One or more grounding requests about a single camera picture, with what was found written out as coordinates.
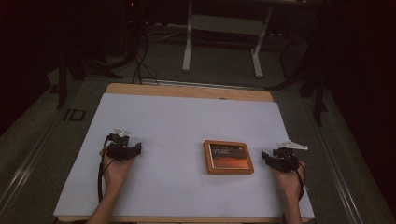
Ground metal floor rail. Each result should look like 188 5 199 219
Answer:
0 118 61 213
302 96 364 224
140 77 266 91

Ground person's right hand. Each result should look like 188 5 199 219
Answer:
270 160 307 203

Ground wooden table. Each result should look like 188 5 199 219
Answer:
57 82 313 224

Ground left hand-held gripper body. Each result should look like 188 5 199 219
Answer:
105 128 136 162

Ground person's left hand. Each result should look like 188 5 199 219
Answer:
99 148 136 189

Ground white sheet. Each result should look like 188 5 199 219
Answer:
52 92 316 219

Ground black floor cables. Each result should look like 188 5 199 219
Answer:
132 34 161 86

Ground black stand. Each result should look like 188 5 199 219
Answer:
55 46 125 110
264 31 331 127

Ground white floor cable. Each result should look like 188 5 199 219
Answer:
145 22 189 44

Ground black rectangular floor frame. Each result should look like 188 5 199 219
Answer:
63 108 86 122

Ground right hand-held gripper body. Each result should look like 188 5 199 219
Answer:
270 139 309 174

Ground white metal desk frame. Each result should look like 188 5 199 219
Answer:
181 0 276 79

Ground wooden picture frame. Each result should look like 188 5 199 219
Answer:
203 139 255 175

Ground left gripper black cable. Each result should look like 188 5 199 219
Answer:
97 135 115 203

